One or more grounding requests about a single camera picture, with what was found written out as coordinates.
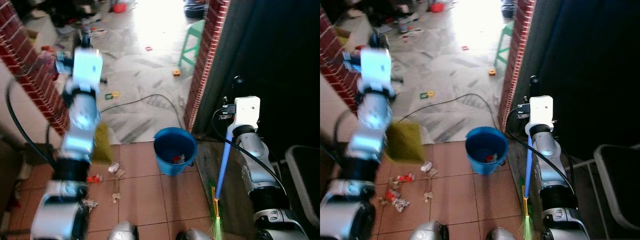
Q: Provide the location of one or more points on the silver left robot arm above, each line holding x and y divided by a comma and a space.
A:
79, 125
369, 125

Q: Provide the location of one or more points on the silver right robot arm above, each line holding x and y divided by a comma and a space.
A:
257, 165
550, 160

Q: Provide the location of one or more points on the red plastic basin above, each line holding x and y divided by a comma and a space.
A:
436, 7
119, 7

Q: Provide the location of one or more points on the green plastic stool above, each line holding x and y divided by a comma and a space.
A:
504, 44
191, 42

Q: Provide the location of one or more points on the blue plastic bucket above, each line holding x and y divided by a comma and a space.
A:
175, 150
486, 149

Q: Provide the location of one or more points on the dark blue round object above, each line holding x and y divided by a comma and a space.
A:
195, 10
508, 8

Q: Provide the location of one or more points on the red wrapper in bucket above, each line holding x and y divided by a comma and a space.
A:
491, 158
179, 159

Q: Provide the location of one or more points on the dark grey plastic bin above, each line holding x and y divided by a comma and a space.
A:
302, 185
617, 185

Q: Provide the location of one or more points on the crumpled white paper scrap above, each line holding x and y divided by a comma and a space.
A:
114, 167
426, 166

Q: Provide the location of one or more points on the red snack wrapper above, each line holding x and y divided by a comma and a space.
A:
406, 177
94, 178

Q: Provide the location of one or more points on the silver right robot leg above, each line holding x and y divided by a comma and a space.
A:
500, 235
192, 235

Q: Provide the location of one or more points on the silver robot leg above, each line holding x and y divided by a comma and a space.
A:
430, 231
500, 235
192, 235
123, 232

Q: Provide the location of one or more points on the small beige paper scrap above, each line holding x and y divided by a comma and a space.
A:
116, 197
427, 196

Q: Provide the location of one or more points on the silver left robot leg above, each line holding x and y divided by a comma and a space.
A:
430, 231
123, 232

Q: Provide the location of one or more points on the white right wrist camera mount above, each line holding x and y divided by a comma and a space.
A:
541, 110
247, 111

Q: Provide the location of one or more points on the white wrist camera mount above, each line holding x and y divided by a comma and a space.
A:
247, 111
541, 110
88, 67
376, 67

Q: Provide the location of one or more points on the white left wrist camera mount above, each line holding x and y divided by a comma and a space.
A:
376, 67
88, 67

